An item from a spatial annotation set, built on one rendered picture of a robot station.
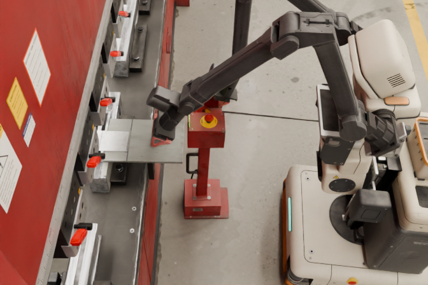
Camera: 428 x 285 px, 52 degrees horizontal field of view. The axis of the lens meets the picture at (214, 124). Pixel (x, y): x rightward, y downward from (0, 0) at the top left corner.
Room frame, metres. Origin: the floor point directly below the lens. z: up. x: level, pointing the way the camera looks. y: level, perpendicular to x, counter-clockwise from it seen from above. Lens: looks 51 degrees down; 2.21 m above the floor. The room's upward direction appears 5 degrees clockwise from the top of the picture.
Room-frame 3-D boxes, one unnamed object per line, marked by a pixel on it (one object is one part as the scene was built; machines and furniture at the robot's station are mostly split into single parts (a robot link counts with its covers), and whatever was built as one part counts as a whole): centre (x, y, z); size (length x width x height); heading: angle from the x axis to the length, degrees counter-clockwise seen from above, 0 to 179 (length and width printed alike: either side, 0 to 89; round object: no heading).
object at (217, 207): (1.24, 0.01, 0.06); 0.25 x 0.20 x 0.12; 96
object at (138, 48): (1.50, 0.36, 0.89); 0.30 x 0.05 x 0.03; 4
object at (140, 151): (0.91, 0.23, 1.00); 0.26 x 0.18 x 0.01; 94
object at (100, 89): (0.87, 0.38, 1.26); 0.15 x 0.09 x 0.17; 4
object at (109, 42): (1.07, 0.39, 1.26); 0.15 x 0.09 x 0.17; 4
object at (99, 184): (0.95, 0.38, 0.92); 0.39 x 0.06 x 0.10; 4
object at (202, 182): (1.24, 0.04, 0.39); 0.05 x 0.05 x 0.54; 6
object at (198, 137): (1.24, 0.04, 0.75); 0.20 x 0.16 x 0.18; 6
